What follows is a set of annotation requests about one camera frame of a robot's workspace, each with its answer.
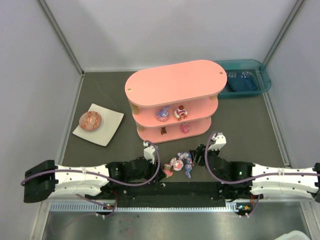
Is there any pink doll green bow toy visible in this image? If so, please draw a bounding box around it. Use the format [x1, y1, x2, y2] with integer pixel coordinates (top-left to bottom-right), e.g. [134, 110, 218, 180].
[162, 164, 173, 178]

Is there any red strawberry cake toy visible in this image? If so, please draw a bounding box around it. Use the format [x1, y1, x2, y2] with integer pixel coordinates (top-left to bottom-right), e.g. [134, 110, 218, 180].
[173, 105, 188, 121]

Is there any purple bunny head toy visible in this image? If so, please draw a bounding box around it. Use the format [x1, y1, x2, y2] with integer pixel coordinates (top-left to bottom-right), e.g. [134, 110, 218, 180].
[156, 105, 171, 122]

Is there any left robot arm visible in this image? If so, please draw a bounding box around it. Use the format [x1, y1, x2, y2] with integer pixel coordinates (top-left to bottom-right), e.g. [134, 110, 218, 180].
[21, 157, 165, 204]

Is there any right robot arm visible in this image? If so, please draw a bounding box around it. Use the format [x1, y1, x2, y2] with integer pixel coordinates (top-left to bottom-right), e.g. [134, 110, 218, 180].
[190, 144, 320, 203]

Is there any pink figure toy on shelf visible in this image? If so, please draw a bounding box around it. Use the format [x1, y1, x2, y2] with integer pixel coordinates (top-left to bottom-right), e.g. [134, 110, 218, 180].
[180, 123, 191, 134]

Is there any pink three-tier toy shelf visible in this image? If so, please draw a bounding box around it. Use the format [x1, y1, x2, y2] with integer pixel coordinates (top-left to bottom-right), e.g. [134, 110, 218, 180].
[124, 60, 227, 143]

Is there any purple bunny striped shirt toy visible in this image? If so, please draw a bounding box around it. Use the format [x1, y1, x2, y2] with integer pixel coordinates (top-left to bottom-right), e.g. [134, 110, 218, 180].
[177, 152, 193, 165]

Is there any purple long-ear bunny toy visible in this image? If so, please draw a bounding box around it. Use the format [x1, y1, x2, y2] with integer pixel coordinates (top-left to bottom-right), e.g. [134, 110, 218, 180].
[185, 163, 193, 179]

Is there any pink bonnet melody toy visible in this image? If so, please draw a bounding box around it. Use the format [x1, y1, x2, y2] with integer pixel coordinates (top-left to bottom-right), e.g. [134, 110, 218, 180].
[169, 157, 184, 172]

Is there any small brown bear toy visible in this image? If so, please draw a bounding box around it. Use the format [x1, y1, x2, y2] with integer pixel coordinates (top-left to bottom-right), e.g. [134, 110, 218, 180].
[160, 126, 167, 135]

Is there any white square plate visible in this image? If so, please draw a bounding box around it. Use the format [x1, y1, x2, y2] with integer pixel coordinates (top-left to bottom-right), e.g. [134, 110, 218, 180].
[72, 103, 124, 147]

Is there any red patterned bowl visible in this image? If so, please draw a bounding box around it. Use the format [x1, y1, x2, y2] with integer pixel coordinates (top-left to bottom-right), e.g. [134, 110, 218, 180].
[78, 111, 102, 132]

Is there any teal plastic bin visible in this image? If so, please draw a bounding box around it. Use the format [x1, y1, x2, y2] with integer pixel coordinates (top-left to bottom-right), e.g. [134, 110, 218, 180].
[216, 59, 272, 99]

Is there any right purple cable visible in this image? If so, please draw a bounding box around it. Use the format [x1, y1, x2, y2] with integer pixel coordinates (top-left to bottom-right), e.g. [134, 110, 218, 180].
[204, 132, 320, 185]

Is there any purple cable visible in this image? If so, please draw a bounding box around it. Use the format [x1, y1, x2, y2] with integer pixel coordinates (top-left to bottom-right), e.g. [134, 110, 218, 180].
[204, 132, 320, 185]
[20, 141, 161, 187]

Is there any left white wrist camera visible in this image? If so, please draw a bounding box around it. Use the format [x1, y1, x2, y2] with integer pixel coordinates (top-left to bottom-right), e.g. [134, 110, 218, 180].
[143, 141, 156, 165]

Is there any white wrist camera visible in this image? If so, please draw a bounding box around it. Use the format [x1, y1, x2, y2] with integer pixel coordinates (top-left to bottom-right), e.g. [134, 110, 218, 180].
[143, 141, 156, 165]
[208, 132, 227, 151]

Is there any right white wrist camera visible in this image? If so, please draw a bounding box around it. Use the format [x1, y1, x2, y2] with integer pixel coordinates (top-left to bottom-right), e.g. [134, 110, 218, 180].
[208, 132, 227, 151]

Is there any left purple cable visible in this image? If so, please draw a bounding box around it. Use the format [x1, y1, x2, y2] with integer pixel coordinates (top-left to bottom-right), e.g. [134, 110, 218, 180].
[20, 141, 161, 187]

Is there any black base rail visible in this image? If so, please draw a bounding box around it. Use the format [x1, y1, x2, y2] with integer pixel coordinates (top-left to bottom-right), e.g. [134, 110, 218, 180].
[95, 182, 238, 208]

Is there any white slotted cable duct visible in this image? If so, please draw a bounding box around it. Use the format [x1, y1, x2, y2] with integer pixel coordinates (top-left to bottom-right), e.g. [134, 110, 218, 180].
[50, 201, 250, 213]

